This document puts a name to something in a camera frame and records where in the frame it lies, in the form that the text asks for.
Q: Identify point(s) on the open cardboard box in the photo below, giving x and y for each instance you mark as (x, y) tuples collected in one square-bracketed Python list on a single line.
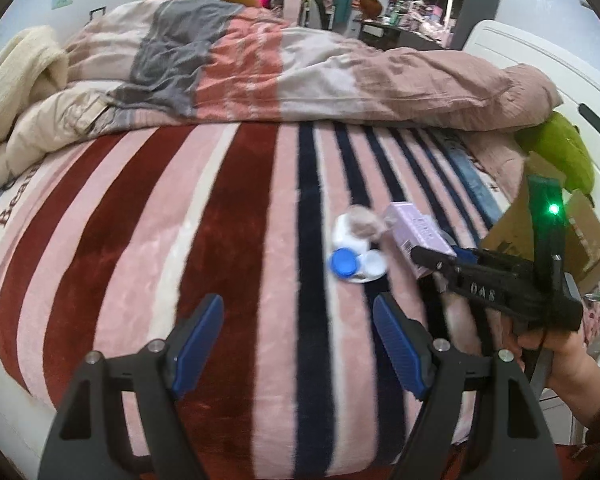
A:
[(545, 222)]

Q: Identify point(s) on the cream fleece blanket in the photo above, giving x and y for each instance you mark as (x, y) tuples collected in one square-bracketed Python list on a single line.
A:
[(39, 113)]

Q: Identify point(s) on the striped plush bed blanket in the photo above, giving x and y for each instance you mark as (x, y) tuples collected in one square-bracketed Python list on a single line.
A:
[(107, 245)]

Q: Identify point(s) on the white blue contact lens case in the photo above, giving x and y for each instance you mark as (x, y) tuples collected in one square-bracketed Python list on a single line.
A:
[(352, 258)]

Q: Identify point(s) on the white tape roll dispenser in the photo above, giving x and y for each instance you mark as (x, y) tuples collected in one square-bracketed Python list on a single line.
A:
[(365, 224)]

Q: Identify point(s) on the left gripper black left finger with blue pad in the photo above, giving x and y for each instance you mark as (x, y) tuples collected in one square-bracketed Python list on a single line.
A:
[(118, 420)]

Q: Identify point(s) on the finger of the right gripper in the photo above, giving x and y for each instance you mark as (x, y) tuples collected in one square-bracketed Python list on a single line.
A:
[(461, 261)]

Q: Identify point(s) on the pink grey patchwork duvet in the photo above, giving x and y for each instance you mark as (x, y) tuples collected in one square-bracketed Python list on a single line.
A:
[(213, 61)]

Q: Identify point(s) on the purple cosmetic box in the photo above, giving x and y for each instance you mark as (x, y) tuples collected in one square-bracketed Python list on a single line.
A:
[(411, 228)]

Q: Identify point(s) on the dark desk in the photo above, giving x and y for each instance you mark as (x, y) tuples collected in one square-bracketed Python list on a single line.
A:
[(378, 34)]

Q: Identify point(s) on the green plush pillow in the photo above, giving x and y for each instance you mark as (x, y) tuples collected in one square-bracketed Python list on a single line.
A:
[(559, 142)]

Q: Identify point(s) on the person right hand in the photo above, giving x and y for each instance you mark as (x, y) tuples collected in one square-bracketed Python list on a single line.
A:
[(575, 376)]

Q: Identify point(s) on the white bed headboard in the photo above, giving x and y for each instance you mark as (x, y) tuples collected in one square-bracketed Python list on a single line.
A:
[(578, 83)]

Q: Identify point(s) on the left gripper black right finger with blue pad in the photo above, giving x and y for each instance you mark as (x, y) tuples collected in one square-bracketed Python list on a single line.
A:
[(508, 437)]

